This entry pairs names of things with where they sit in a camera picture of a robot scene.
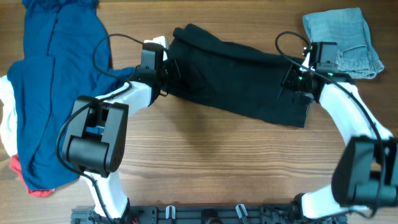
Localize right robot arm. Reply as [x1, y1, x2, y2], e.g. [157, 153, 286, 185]
[282, 42, 397, 222]

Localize red garment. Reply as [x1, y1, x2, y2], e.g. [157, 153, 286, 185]
[9, 154, 54, 198]

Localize white garment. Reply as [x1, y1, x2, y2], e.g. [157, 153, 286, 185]
[1, 75, 17, 157]

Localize blue garment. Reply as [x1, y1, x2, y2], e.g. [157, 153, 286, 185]
[7, 0, 134, 190]

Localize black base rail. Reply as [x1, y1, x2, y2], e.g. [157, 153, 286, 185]
[70, 204, 348, 224]

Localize right black cable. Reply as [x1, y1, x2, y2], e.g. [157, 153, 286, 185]
[274, 30, 388, 218]

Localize black cable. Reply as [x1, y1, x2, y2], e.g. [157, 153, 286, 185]
[274, 30, 388, 218]
[55, 33, 170, 224]

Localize folded light blue jeans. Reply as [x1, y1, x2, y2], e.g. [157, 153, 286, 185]
[303, 7, 384, 79]

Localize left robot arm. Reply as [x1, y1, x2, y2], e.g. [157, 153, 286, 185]
[56, 42, 176, 223]

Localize left black cable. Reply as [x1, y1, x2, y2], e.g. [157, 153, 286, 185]
[55, 33, 170, 224]

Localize black shorts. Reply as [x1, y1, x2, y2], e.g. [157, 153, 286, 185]
[168, 24, 312, 128]

